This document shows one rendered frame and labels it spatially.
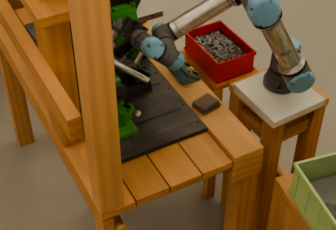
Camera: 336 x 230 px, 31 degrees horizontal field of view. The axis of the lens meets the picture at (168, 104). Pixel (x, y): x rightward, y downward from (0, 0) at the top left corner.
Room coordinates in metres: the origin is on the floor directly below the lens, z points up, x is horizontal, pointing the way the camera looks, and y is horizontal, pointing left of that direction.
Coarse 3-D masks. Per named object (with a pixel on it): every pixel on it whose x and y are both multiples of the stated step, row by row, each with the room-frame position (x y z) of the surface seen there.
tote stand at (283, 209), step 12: (276, 180) 1.60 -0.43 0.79; (288, 180) 1.60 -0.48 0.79; (276, 192) 1.59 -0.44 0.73; (288, 192) 1.54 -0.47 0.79; (276, 204) 1.57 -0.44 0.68; (288, 204) 1.49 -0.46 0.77; (276, 216) 1.56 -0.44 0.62; (288, 216) 1.48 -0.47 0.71; (300, 216) 1.42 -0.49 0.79; (276, 228) 1.54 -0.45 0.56; (288, 228) 1.47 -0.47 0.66; (300, 228) 1.40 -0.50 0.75
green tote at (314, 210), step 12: (324, 156) 1.56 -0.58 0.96; (300, 168) 1.53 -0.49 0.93; (312, 168) 1.55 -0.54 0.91; (324, 168) 1.57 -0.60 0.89; (300, 180) 1.48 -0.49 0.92; (312, 180) 1.55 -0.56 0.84; (300, 192) 1.46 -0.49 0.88; (312, 192) 1.39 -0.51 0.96; (300, 204) 1.45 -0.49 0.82; (312, 204) 1.38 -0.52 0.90; (324, 204) 1.33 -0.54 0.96; (312, 216) 1.37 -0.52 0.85; (324, 216) 1.31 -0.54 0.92; (312, 228) 1.35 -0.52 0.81; (324, 228) 1.30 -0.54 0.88
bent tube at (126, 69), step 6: (114, 30) 2.05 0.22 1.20; (114, 36) 2.04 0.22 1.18; (114, 60) 2.00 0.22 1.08; (114, 66) 1.99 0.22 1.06; (120, 66) 1.98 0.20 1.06; (126, 66) 1.99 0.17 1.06; (126, 72) 1.98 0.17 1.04; (132, 72) 1.98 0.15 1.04; (138, 72) 1.99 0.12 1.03; (138, 78) 1.97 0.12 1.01; (144, 78) 1.97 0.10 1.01
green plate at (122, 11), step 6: (114, 6) 2.11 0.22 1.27; (120, 6) 2.12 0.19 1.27; (126, 6) 2.13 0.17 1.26; (132, 6) 2.14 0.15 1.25; (114, 12) 2.10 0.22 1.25; (120, 12) 2.12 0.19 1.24; (126, 12) 2.13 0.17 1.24; (132, 12) 2.14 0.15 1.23; (114, 18) 2.10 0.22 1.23; (120, 36) 2.08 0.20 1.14; (132, 48) 2.09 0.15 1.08
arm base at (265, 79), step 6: (270, 72) 2.07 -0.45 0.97; (276, 72) 2.04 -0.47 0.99; (264, 78) 2.08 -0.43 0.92; (270, 78) 2.05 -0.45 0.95; (276, 78) 2.04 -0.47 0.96; (282, 78) 2.03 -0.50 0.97; (264, 84) 2.07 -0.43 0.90; (270, 84) 2.04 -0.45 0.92; (276, 84) 2.03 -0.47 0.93; (282, 84) 2.02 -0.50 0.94; (270, 90) 2.03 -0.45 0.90; (276, 90) 2.02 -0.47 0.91; (282, 90) 2.01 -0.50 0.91; (288, 90) 2.02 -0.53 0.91
